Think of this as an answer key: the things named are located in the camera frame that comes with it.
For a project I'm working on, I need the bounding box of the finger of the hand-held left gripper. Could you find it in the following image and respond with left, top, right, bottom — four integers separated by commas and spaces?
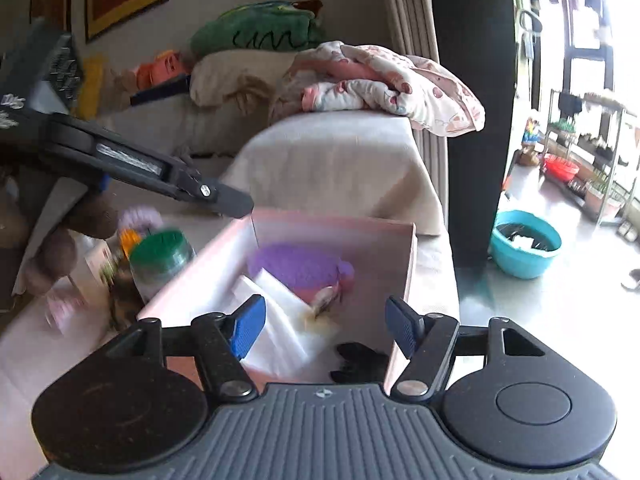
45, 113, 255, 219
129, 74, 192, 107

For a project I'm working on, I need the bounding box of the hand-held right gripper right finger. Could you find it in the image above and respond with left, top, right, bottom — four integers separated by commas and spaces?
384, 296, 547, 404

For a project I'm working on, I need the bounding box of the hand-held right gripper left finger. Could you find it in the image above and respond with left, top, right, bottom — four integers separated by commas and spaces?
106, 294, 267, 404

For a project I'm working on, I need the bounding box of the pink cardboard box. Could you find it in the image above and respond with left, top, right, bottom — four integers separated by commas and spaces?
136, 207, 419, 397

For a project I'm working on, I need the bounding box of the black soft toy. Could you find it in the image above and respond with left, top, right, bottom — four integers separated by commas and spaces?
328, 341, 391, 385

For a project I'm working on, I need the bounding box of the purple soft pouch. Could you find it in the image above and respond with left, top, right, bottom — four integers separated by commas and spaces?
248, 243, 354, 293

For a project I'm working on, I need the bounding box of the orange plush toy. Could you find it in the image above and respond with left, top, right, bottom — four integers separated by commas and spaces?
135, 50, 191, 90

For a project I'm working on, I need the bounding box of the white paper sheet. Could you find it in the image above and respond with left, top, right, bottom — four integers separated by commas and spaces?
227, 268, 341, 378

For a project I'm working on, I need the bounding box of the purple fluffy toy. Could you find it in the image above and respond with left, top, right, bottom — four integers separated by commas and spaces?
118, 206, 163, 233

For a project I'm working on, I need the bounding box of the yellow plush toy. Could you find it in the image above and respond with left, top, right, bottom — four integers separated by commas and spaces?
75, 55, 107, 121

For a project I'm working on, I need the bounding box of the beige pillow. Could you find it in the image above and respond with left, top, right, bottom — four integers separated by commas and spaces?
189, 49, 301, 108

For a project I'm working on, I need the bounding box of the green lid plastic jar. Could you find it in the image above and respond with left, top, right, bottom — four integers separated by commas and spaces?
129, 230, 197, 306

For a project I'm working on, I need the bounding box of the green plush pillow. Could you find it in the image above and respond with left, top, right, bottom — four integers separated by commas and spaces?
190, 0, 326, 58

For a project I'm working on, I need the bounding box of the brown teddy bear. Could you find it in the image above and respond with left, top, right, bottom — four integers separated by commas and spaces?
0, 165, 121, 296

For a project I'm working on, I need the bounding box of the small white carton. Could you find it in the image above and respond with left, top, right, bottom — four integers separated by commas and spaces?
84, 240, 117, 306

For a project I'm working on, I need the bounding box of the teal plastic basin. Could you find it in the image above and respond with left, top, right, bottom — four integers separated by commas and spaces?
489, 209, 563, 280

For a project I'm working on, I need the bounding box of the small pink white toy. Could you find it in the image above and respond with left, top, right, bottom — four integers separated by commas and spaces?
45, 287, 88, 333

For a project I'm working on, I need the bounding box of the red plastic basin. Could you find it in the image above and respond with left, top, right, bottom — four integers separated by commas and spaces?
543, 153, 581, 183

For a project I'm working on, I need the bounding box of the pink printed blanket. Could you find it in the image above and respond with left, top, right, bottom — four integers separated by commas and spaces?
270, 40, 487, 137

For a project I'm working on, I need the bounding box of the metal shelf rack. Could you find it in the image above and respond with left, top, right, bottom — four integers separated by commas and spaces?
542, 88, 640, 227

